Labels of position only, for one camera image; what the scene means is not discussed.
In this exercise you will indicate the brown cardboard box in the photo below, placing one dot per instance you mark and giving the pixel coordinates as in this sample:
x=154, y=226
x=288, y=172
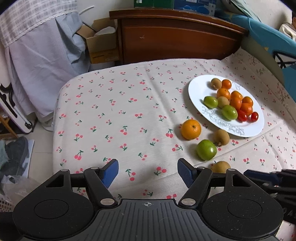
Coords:
x=101, y=40

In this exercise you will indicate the small red cherry tomato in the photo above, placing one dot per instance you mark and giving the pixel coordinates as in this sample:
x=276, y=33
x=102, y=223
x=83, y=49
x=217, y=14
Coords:
x=254, y=116

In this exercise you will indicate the green jujube fruit low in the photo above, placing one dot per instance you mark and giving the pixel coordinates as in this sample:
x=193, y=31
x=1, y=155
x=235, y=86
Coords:
x=206, y=150

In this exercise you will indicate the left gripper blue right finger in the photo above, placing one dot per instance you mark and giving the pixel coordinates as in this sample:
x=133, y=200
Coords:
x=197, y=181

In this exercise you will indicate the blue cardboard box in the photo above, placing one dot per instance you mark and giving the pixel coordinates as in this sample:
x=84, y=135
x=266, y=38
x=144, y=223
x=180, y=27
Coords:
x=206, y=7

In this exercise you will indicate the white oval plate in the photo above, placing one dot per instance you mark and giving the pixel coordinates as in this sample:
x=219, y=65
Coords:
x=200, y=87

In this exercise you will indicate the mandarin on plate front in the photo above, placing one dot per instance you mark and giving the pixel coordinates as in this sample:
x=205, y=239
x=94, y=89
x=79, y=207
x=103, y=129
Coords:
x=236, y=99

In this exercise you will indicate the large red cherry tomato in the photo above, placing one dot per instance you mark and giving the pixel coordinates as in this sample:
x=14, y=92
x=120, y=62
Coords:
x=241, y=116

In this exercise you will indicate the checkered grey fabric cover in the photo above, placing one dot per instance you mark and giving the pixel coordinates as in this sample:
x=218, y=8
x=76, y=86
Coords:
x=43, y=52

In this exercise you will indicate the green jujube fruit small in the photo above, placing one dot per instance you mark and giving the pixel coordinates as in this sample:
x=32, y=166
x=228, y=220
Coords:
x=210, y=102

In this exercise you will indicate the mandarin on plate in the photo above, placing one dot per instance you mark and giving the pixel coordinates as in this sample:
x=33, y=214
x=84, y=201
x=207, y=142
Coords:
x=223, y=92
x=226, y=84
x=236, y=99
x=247, y=100

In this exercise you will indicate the mandarin on plate left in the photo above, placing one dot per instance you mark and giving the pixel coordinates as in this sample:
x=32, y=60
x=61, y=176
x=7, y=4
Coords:
x=223, y=92

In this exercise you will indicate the dark wooden headboard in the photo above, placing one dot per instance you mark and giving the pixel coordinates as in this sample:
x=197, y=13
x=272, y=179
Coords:
x=156, y=34

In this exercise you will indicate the mandarin on plate far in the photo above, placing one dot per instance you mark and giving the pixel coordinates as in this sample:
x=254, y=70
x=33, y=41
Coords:
x=226, y=84

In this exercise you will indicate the brown longan fruit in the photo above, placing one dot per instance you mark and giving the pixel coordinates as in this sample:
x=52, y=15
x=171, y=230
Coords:
x=221, y=138
x=216, y=83
x=222, y=101
x=220, y=167

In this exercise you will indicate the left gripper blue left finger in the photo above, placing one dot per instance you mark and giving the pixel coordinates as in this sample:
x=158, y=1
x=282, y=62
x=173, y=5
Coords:
x=98, y=182

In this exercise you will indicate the cherry print tablecloth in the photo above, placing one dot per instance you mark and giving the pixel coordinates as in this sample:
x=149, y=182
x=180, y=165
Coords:
x=134, y=113

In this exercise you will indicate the dark shoe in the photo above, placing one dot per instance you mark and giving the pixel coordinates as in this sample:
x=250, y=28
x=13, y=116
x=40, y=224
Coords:
x=13, y=155

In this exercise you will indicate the mandarin on plate right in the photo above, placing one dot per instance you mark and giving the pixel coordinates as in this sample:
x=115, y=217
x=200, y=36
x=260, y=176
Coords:
x=247, y=100

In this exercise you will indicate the green fruit carton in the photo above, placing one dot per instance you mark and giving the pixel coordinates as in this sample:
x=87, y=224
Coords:
x=162, y=4

